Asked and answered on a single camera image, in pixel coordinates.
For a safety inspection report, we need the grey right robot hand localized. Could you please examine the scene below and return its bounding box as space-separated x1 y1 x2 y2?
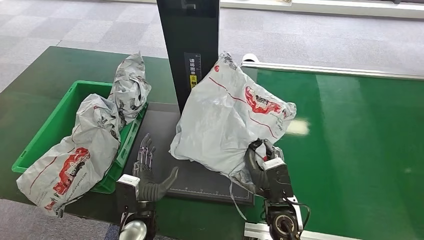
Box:
244 139 276 197

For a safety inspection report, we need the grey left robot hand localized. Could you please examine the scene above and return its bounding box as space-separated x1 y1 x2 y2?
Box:
132 133 180 203

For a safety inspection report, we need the grey package with black logo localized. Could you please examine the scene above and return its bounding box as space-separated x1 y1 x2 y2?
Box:
168 50 298 222

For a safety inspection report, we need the grey package with red print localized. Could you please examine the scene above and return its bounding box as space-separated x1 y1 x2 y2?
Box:
16 93 122 219

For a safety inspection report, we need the crumpled grey printed package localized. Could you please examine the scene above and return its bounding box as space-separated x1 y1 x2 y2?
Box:
107 51 153 129

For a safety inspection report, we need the green conveyor belt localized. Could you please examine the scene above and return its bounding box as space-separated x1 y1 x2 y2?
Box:
245 66 424 240

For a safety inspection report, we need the black inbound scanner machine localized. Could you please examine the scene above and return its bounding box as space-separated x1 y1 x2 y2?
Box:
117 0 255 207

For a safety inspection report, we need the green plastic crate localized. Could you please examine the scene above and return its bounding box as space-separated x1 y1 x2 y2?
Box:
11 80 149 195

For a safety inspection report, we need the black and yellow label sticker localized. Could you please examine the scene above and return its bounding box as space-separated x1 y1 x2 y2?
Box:
184 52 203 91

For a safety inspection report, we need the white floor ledge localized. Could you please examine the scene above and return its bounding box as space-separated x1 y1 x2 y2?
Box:
219 0 424 20

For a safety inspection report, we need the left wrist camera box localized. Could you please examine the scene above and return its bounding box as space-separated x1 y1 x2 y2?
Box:
114 174 141 214

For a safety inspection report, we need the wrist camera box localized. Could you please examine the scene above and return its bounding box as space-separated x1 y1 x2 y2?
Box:
114 174 141 214
261 157 295 200

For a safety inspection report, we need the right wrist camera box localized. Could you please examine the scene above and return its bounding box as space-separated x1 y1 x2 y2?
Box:
261 157 295 200

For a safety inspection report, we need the aluminium conveyor frame rail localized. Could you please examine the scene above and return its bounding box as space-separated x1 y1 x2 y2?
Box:
244 222 362 240

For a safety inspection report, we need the silver conveyor side rail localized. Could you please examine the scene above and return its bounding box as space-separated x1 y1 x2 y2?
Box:
240 53 424 81

